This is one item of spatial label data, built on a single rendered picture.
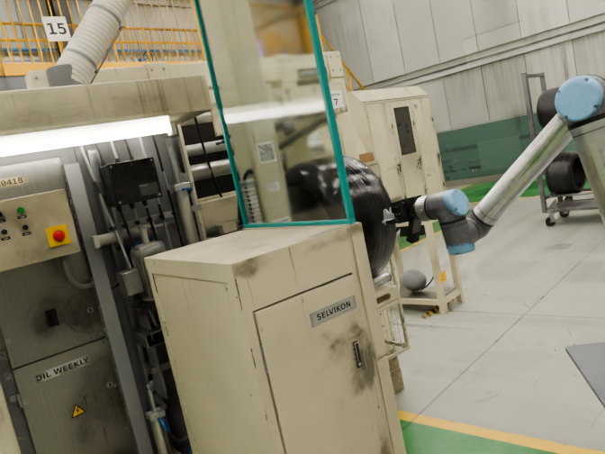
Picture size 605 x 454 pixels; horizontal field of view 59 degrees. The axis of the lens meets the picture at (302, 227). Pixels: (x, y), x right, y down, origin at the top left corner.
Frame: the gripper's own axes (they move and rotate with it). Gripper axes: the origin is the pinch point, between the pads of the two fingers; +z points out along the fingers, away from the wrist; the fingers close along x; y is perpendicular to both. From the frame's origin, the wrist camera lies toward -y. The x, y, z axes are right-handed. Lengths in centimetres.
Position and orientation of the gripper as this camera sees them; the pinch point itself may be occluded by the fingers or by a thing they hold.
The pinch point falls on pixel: (385, 222)
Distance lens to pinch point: 209.0
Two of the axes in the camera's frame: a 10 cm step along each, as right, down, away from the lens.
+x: -7.8, 2.4, -5.8
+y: -2.7, -9.6, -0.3
